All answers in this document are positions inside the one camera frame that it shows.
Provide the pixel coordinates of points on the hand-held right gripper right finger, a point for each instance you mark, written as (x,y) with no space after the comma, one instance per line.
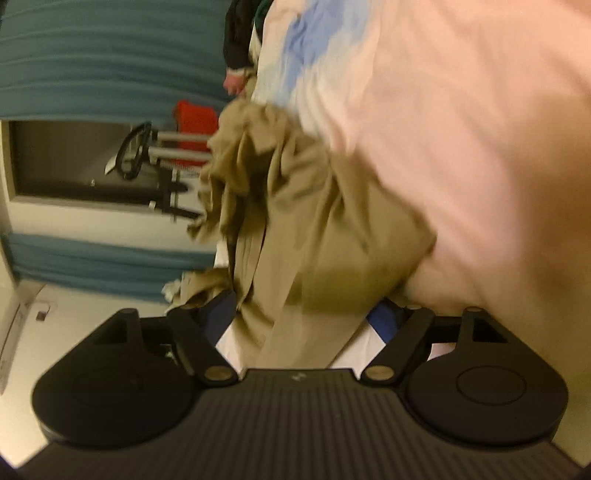
(385,323)

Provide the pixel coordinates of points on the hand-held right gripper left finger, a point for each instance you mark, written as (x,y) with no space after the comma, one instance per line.
(219,314)

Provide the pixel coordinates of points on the beige garment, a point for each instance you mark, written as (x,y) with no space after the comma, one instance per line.
(314,221)

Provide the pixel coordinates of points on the white and black chair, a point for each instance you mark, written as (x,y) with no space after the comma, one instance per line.
(178,188)

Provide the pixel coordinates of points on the red box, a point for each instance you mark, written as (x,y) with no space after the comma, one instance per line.
(196,124)

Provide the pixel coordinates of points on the pastel bed blanket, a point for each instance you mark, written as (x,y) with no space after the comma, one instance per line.
(461,138)

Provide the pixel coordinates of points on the dark window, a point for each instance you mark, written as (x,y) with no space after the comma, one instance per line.
(60,157)

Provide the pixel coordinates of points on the pink garment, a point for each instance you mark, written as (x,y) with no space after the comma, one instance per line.
(233,82)

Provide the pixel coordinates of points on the black garment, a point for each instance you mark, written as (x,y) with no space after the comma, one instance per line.
(238,41)

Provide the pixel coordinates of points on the wide teal curtain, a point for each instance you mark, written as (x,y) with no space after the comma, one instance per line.
(115,60)

